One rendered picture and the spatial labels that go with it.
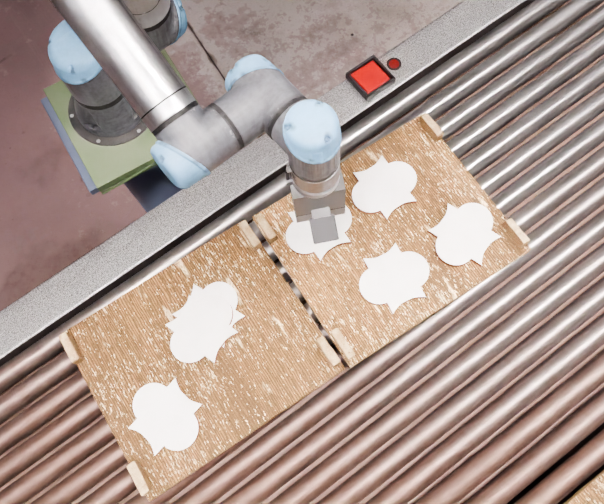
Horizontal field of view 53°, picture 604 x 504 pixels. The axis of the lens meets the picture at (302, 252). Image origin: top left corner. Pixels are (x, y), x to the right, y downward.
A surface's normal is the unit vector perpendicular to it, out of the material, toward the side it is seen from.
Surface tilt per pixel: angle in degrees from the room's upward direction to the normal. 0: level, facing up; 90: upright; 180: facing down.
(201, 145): 34
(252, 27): 0
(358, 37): 1
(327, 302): 0
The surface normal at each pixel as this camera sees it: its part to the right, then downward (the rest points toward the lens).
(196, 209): -0.05, -0.30
